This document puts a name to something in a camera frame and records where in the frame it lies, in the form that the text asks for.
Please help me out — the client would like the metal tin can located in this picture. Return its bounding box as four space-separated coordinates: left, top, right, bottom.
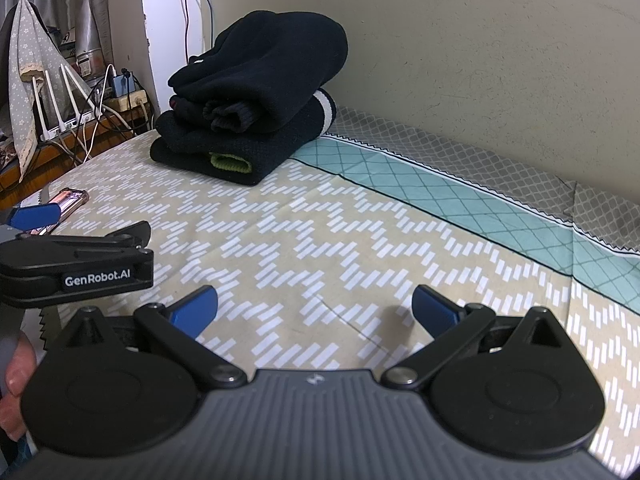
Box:
75 47 103 78

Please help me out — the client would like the wooden side table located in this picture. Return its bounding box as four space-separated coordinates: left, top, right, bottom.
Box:
0 110 151 196

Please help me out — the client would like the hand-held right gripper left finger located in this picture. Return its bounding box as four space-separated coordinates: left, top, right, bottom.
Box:
60 284 249 391

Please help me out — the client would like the grey curtain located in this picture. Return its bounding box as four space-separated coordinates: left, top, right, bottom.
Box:
0 0 143 86

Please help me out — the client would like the navy sweater with white stripe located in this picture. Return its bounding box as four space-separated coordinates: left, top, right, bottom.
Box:
150 87 338 186

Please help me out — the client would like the thin hanging cable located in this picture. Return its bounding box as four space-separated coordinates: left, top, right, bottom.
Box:
197 0 217 41
177 0 193 61

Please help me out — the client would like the white router with antennas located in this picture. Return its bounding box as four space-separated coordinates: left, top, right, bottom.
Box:
31 62 98 142

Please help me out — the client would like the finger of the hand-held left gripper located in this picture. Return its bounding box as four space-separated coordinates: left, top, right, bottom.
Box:
20 220 152 257
7 201 60 233

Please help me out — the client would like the grey floral cloth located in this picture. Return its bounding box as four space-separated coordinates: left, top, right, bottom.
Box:
7 0 63 183

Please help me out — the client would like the rose gold phone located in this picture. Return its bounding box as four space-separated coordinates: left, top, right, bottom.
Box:
27 188 90 237

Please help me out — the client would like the dark reindeer print sweater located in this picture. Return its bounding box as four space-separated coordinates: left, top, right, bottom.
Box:
167 9 349 134

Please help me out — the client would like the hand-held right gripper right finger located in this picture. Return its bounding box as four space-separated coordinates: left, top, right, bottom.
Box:
381 283 572 391

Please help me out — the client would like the beige power strip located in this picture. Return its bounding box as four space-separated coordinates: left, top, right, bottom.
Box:
102 89 151 112

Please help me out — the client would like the patterned bed sheet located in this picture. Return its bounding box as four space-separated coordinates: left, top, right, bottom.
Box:
0 105 640 476

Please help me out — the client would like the person's left hand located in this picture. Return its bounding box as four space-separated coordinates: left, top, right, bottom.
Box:
0 332 38 442

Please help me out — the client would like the green knit garment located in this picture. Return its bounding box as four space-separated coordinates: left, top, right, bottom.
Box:
209 151 251 175

